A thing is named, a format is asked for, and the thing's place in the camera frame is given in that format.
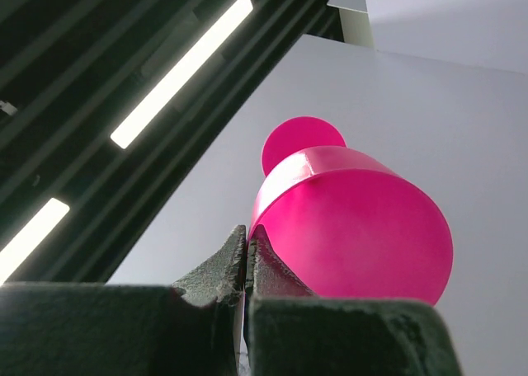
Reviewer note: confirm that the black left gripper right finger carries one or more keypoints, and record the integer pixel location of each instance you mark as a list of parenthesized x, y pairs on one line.
[(267, 275)]

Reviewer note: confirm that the pink plastic wine glass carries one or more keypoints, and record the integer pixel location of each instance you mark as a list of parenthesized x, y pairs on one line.
[(344, 223)]

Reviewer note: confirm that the long ceiling light bar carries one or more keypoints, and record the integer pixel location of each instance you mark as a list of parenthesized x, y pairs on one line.
[(177, 77)]

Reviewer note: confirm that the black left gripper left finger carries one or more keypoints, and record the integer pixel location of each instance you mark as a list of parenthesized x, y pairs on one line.
[(221, 277)]

